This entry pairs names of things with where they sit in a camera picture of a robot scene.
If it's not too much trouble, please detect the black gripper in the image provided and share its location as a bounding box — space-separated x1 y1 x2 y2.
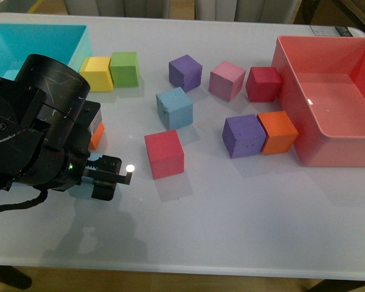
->
50 149 131 201

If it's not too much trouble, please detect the grey chair left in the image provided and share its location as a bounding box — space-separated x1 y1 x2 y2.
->
64 0 171 18

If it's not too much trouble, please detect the turquoise plastic bin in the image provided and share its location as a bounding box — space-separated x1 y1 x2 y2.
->
0 23 92 80

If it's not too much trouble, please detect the purple foam cube near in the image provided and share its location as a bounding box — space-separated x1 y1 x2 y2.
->
222 114 266 158

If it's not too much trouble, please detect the label sticker on table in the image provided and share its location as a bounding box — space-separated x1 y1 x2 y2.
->
310 25 353 37

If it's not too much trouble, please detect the grey chair right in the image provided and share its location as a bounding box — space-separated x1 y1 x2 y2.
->
195 0 301 24

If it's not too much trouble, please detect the black cable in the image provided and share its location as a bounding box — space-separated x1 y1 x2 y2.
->
0 185 51 216

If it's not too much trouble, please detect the dark red foam cube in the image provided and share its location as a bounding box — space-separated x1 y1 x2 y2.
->
245 67 282 102

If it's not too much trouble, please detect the green foam cube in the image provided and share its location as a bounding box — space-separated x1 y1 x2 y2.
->
109 52 139 88

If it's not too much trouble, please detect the orange foam cube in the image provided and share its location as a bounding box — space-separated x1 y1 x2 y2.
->
257 111 299 155
88 122 105 150

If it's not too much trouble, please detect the red foam cube front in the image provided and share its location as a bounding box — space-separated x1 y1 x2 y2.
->
144 130 184 179

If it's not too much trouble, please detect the yellow foam cube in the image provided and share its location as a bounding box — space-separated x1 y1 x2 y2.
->
79 57 114 92

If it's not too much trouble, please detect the orange foam cube right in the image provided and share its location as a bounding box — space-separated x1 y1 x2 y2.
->
257 111 299 155

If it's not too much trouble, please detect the coral red plastic bin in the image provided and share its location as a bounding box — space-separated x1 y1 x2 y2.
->
272 36 365 167

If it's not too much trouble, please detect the grey chair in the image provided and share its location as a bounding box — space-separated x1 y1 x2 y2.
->
195 0 301 24
64 0 171 18

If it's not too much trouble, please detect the purple foam cube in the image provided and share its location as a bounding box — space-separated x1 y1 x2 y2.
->
222 114 266 158
169 55 203 92

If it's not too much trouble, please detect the pink foam cube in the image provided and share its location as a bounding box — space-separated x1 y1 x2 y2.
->
209 61 246 102

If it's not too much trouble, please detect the orange foam cube left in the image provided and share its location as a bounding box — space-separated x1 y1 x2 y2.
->
88 122 105 150

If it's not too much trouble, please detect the light blue foam cube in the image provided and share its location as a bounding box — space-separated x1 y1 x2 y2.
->
156 87 193 130
67 153 102 200

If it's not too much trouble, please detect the purple foam cube far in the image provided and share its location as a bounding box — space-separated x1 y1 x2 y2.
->
169 55 203 92

